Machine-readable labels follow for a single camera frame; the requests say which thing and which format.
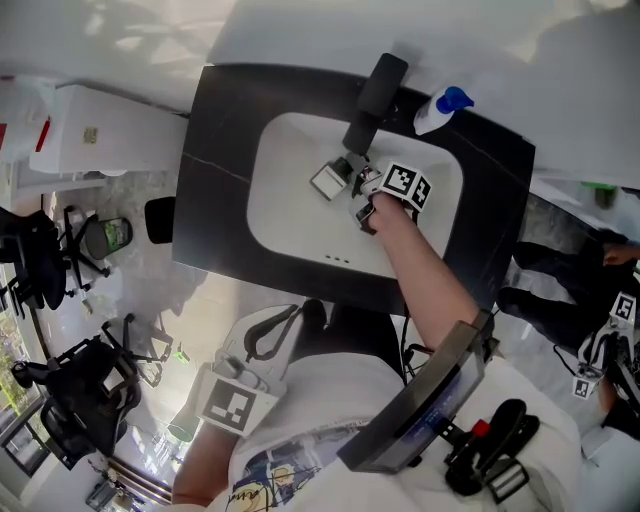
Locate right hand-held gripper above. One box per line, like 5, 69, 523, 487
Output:
344, 152, 433, 237

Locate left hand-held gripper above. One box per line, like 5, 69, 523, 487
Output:
199, 302, 306, 440

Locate small grey square container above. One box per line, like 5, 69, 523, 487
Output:
309, 155, 358, 202

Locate white spray bottle blue cap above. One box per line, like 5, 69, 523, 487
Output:
413, 85, 476, 137

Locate person's left forearm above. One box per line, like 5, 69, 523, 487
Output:
170, 421, 242, 507

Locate person's right forearm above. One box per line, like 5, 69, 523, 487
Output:
371, 191, 482, 352

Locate white sink basin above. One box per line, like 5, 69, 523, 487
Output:
245, 111, 465, 279

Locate person's white printed shirt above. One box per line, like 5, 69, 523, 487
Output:
226, 349, 584, 512

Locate person's black trousers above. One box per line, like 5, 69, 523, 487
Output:
293, 298, 407, 382

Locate black faucet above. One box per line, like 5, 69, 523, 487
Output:
341, 52, 410, 154

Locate dark-topped wooden vanity cabinet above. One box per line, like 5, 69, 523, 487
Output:
171, 63, 537, 317

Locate black waste bin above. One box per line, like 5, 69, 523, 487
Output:
144, 195, 178, 246

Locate black chest-mounted screen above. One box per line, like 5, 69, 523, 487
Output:
336, 308, 497, 474

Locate black office chair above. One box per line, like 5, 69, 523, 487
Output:
0, 203, 112, 312
9, 312, 175, 467

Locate metal mesh waste bin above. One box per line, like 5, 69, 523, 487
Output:
83, 216, 134, 261

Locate white appliance box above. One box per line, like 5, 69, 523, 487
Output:
28, 83, 190, 176

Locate clear box with red label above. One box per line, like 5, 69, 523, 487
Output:
0, 73, 57, 167

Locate black screen cable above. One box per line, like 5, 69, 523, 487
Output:
398, 314, 437, 382

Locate black chest mount red button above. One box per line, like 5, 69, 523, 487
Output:
443, 397, 542, 504

